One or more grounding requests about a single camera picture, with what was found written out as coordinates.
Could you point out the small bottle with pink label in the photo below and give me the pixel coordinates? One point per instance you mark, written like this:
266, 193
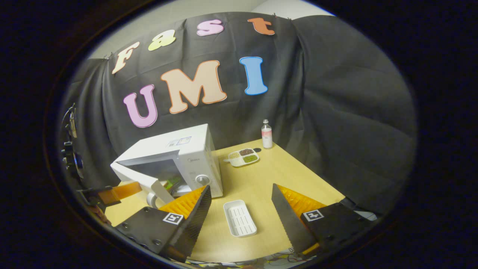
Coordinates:
266, 136

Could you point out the sandwich with lettuce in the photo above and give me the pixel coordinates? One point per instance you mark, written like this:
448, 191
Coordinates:
172, 182

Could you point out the white divided dish with beans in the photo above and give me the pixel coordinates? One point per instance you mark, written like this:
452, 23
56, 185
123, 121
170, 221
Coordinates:
242, 157

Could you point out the white rectangular tray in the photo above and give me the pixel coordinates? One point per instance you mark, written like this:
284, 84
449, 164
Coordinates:
239, 218

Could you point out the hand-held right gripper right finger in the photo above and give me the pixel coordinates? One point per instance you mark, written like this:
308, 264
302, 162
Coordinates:
289, 224

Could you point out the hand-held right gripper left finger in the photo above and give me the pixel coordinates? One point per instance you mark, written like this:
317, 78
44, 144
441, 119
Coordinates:
194, 220

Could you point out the black backdrop cloth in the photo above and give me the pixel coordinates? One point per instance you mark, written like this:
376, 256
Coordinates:
336, 112

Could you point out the white microwave oven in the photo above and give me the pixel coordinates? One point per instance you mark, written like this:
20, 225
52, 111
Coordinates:
194, 157

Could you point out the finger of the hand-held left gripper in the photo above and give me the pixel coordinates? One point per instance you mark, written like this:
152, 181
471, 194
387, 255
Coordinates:
125, 190

